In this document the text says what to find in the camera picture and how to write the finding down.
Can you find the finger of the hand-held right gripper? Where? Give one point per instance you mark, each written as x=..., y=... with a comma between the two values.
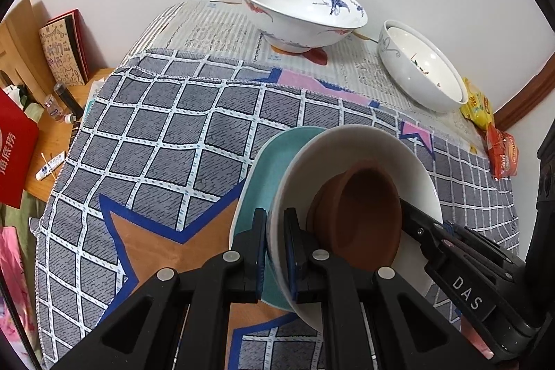
x=453, y=229
x=416, y=222

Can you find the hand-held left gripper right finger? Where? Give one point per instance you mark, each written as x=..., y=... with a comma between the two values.
x=291, y=279

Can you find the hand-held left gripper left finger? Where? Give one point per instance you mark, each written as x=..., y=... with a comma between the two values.
x=262, y=266

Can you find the small brown bowl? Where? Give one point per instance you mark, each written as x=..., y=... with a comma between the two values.
x=368, y=214
x=318, y=214

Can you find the teal plate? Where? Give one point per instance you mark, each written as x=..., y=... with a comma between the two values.
x=264, y=179

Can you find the plain white bowl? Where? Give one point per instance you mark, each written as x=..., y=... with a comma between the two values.
x=368, y=144

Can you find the red snack packet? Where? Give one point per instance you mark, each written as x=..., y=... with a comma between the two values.
x=503, y=153

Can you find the yellow snack packet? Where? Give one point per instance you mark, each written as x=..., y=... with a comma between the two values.
x=477, y=105

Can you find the large white bowl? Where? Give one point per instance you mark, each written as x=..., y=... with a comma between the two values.
x=399, y=71

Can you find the white flower print bowl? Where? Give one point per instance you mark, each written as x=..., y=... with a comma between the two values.
x=427, y=58

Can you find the grey checked cloth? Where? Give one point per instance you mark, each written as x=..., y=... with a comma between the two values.
x=151, y=114

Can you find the small white tube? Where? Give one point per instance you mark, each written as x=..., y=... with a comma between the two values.
x=50, y=167

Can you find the cotton swab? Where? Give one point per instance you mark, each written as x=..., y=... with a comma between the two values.
x=48, y=162

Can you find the blue crane print bowl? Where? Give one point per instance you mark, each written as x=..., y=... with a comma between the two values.
x=299, y=14

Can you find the pink cloth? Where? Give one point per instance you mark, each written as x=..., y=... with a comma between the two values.
x=15, y=274

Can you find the wooden desk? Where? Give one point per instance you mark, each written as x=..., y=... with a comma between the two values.
x=82, y=92

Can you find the black cylinder bottle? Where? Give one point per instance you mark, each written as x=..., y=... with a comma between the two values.
x=68, y=101

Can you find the small clear bottle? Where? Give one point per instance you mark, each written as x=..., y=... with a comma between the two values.
x=54, y=109

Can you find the red paper bag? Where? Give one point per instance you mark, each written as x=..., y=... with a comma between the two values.
x=15, y=149

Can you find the patterned beige book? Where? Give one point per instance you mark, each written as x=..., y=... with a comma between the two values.
x=63, y=53

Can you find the red book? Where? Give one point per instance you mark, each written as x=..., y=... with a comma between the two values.
x=80, y=29

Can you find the brown wooden door frame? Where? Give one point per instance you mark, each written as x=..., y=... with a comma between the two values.
x=524, y=97

